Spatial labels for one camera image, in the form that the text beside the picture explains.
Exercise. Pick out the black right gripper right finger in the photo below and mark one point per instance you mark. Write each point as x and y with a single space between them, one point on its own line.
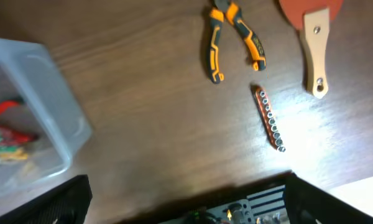
306 203

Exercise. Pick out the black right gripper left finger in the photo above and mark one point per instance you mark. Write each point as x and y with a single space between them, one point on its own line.
67 203

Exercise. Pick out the clear plastic container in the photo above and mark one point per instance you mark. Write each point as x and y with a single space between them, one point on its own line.
51 111

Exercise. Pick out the strip of screwdriver bits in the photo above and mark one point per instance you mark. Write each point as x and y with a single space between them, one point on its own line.
268 118

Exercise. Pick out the red handled cutting pliers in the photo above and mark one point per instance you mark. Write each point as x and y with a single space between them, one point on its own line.
6 124

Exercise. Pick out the scraper with wooden handle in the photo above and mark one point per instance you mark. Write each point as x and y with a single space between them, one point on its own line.
312 18

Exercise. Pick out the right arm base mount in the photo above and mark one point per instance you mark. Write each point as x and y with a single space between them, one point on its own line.
264 207

